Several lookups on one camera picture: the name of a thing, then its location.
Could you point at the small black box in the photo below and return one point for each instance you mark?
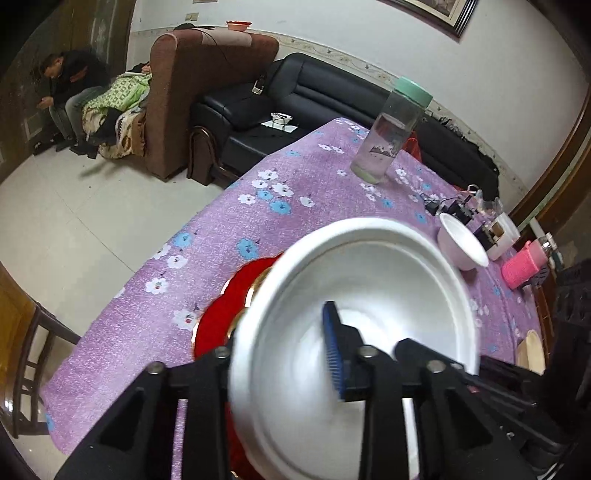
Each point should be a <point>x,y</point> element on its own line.
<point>461,210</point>

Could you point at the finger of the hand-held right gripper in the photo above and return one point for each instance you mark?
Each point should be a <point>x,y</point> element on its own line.
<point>508,376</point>

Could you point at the green patterned blanket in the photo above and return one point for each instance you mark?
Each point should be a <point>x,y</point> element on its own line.
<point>120,97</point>

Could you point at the wooden chair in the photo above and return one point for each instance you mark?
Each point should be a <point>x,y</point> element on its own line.
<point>34,323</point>

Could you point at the white foam bowl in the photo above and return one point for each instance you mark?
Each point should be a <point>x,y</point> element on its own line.
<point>461,244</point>
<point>392,286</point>

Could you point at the framed wall picture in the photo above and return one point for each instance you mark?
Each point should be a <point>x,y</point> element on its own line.
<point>443,7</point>

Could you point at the white paper sheet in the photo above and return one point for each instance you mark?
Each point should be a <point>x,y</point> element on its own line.
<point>277,129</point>

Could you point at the black leather sofa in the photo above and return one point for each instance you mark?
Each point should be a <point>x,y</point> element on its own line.
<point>314,87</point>

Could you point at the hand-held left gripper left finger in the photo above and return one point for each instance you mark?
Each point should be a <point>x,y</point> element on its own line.
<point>207,369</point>

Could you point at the grey phone stand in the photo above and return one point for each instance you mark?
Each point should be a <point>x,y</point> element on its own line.
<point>540,277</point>

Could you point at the clear bottle with green lid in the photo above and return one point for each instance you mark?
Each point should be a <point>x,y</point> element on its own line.
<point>388,134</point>

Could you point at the small white object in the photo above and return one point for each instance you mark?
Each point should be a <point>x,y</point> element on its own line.
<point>280,118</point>

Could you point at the red plate with gold rim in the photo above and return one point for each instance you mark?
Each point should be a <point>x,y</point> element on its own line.
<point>217,327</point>

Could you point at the red plastic bag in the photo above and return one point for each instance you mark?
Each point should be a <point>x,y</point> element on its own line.
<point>413,145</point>

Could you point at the brown armchair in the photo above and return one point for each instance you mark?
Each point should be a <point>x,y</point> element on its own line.
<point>194,92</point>

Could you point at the small red bowl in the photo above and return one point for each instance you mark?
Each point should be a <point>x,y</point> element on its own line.
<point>238,25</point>

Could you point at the purple floral tablecloth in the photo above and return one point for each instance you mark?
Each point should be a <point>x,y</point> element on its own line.
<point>207,230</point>

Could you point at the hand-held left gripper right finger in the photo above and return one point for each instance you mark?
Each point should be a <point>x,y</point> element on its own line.
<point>333,350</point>

